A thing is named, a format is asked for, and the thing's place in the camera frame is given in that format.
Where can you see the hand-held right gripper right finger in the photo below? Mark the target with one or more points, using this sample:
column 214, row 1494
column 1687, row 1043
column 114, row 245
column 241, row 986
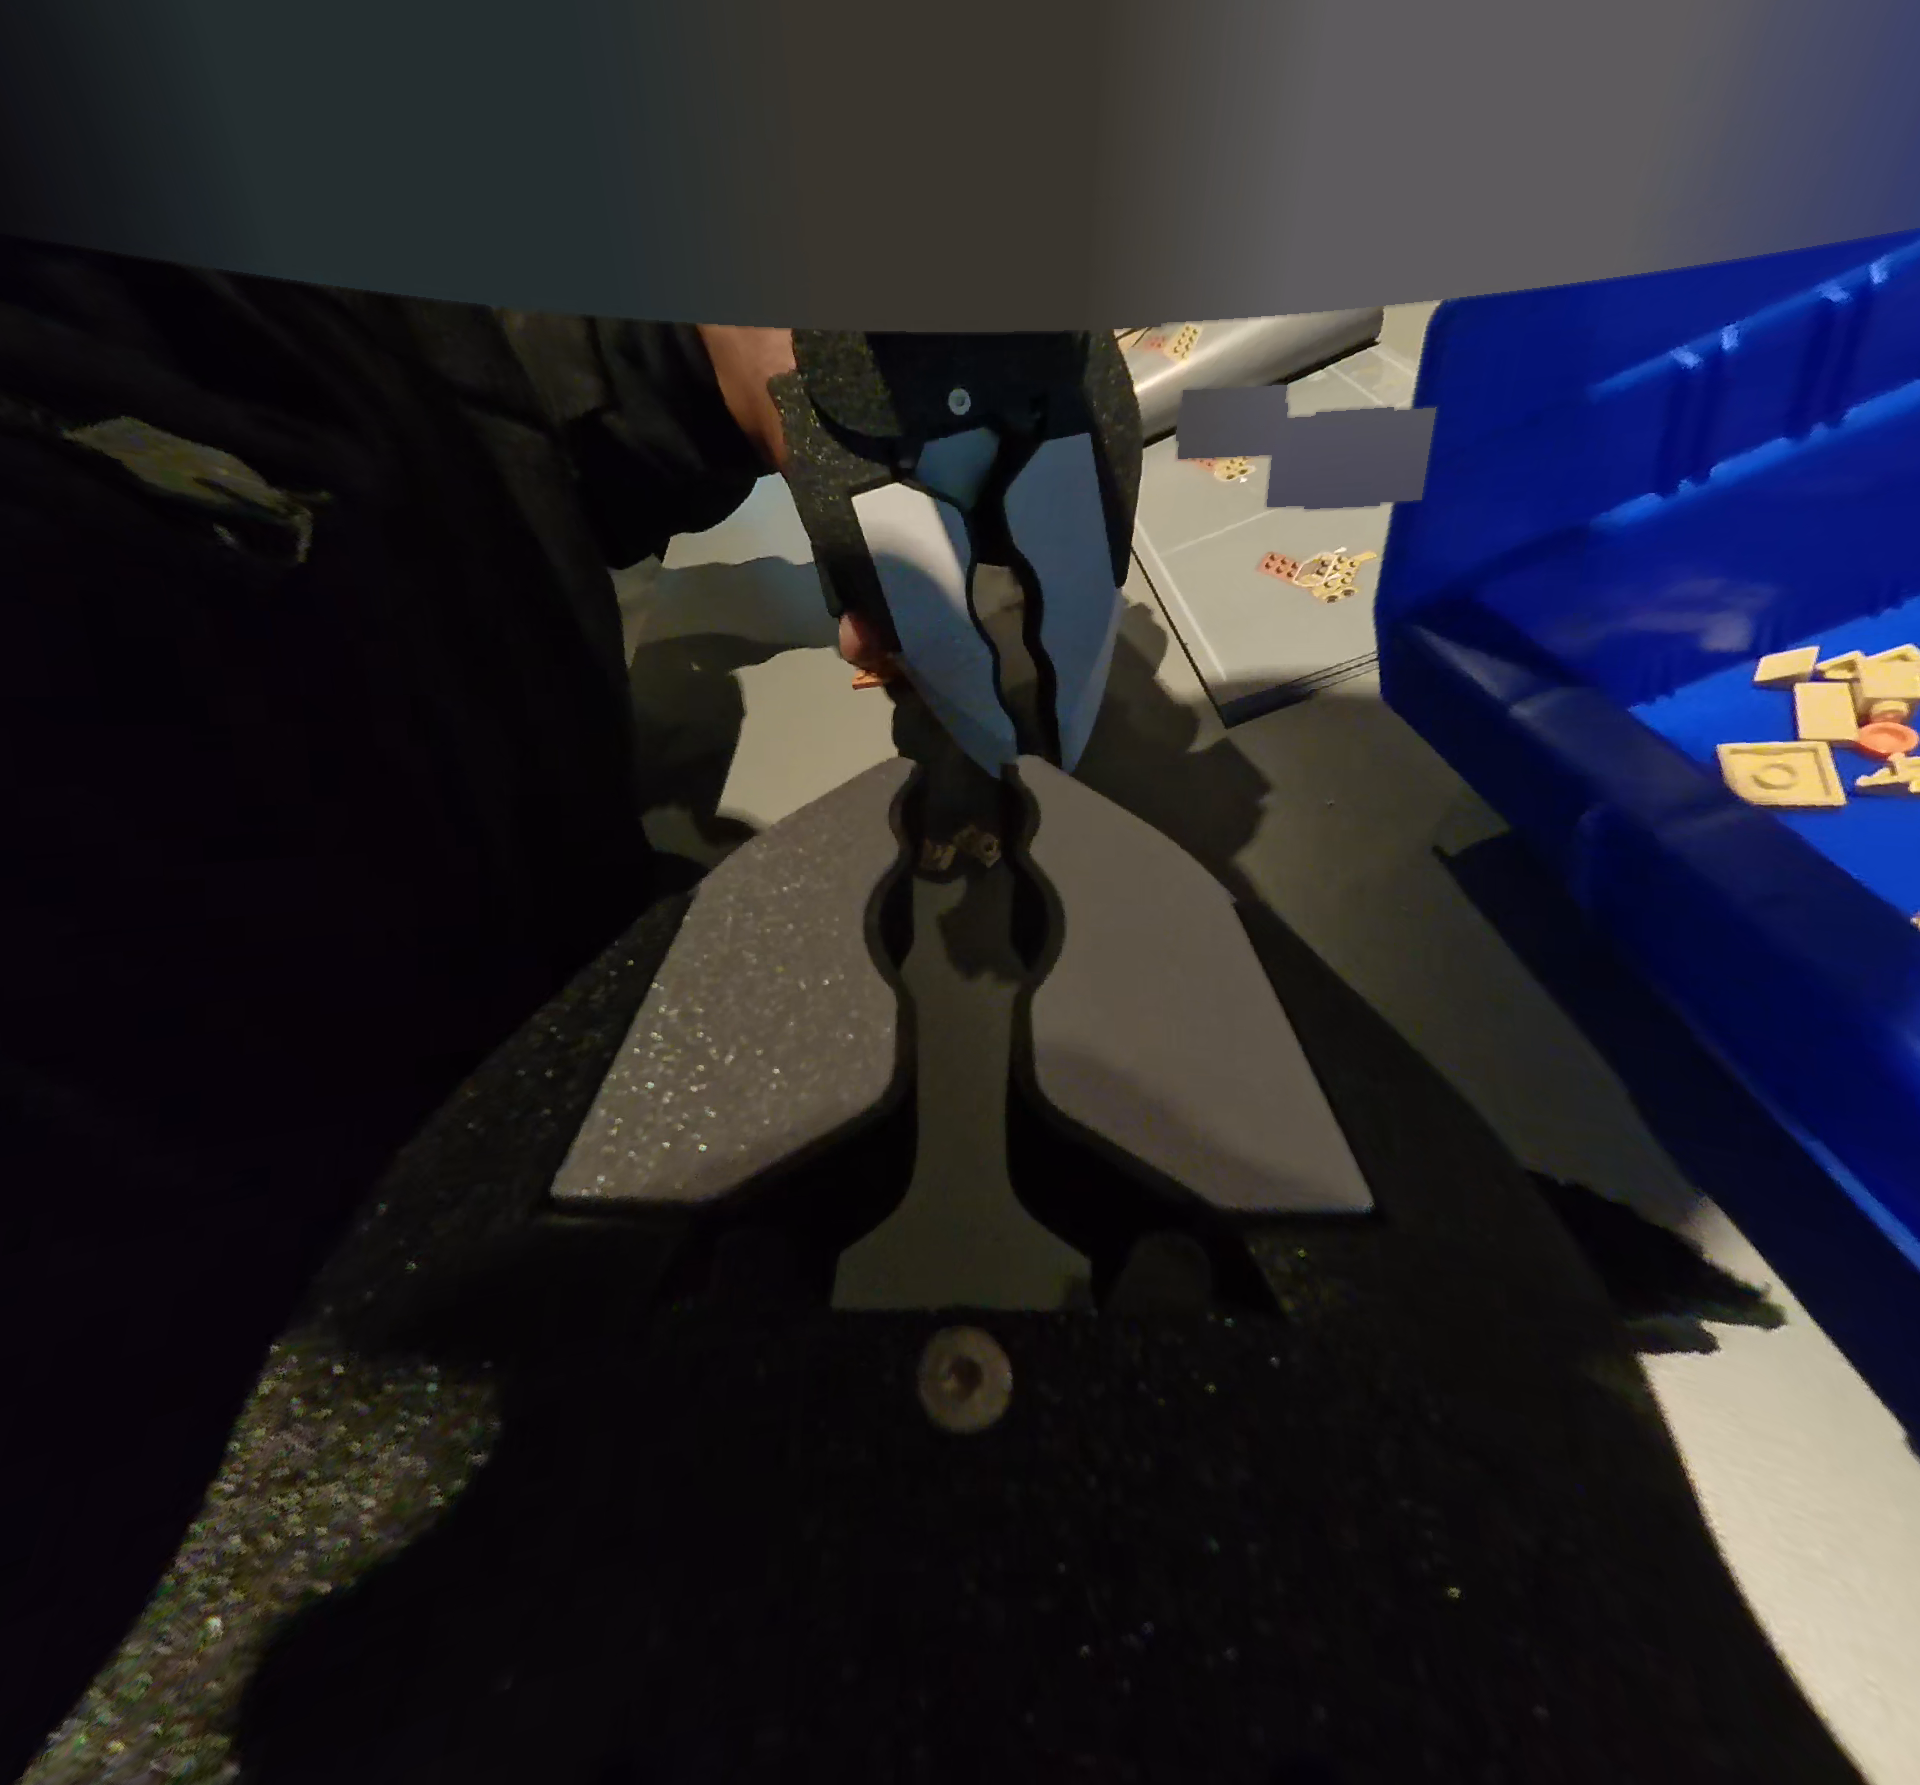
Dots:
column 1186, row 1047

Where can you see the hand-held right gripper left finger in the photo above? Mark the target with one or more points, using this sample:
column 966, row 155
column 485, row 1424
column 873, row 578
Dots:
column 735, row 1036

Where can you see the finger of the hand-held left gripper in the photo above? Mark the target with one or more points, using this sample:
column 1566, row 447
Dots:
column 1071, row 570
column 921, row 597

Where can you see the blue plastic bin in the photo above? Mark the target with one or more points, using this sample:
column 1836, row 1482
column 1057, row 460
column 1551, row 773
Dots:
column 1576, row 468

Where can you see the person's left forearm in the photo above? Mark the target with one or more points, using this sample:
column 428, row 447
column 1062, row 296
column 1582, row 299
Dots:
column 597, row 435

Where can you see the grey desk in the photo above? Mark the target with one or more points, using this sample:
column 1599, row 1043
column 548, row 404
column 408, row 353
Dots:
column 1350, row 824

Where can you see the person's left hand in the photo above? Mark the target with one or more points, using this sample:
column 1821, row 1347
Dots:
column 743, row 382

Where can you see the toy brick instruction booklet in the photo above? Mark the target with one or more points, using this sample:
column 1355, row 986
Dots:
column 1274, row 613

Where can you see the person's dark clothing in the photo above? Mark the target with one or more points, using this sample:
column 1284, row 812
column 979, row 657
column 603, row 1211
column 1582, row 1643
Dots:
column 227, row 841

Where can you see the large yellow square tile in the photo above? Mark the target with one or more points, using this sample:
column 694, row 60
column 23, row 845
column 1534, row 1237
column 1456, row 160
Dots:
column 1779, row 773

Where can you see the scattered yellow toy plates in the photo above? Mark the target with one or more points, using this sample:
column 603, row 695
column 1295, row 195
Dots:
column 1824, row 716

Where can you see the orange round toy stud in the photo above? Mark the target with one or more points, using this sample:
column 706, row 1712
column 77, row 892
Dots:
column 1888, row 734

